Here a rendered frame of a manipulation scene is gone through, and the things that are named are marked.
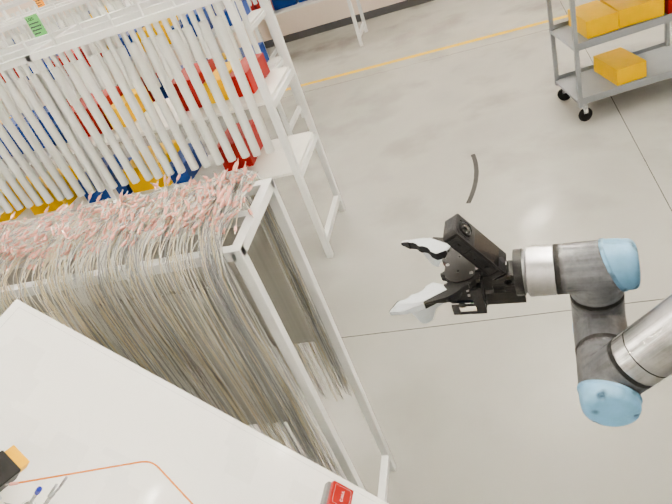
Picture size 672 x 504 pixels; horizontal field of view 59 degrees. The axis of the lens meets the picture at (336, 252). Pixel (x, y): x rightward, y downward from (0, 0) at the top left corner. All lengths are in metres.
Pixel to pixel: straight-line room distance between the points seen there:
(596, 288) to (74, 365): 0.91
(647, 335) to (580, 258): 0.14
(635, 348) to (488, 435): 1.88
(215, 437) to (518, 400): 1.77
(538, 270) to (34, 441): 0.86
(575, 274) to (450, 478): 1.79
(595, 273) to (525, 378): 1.97
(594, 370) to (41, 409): 0.89
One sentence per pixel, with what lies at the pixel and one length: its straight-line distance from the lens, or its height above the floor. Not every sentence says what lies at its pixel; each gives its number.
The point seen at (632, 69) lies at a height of 0.27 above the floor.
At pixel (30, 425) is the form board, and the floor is 1.54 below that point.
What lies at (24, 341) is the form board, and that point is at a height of 1.61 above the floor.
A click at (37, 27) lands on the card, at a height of 1.77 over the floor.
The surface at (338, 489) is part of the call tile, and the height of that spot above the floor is 1.12.
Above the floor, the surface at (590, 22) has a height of 0.68.
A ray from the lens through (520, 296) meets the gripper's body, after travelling 0.95.
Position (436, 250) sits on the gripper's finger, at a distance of 0.96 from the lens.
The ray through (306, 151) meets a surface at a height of 0.64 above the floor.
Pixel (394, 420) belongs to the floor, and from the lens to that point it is 2.81.
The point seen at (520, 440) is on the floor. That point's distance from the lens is 2.65.
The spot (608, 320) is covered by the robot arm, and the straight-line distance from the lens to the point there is 0.94.
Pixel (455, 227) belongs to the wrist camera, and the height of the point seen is 1.67.
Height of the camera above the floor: 2.16
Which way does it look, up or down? 33 degrees down
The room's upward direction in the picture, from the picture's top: 21 degrees counter-clockwise
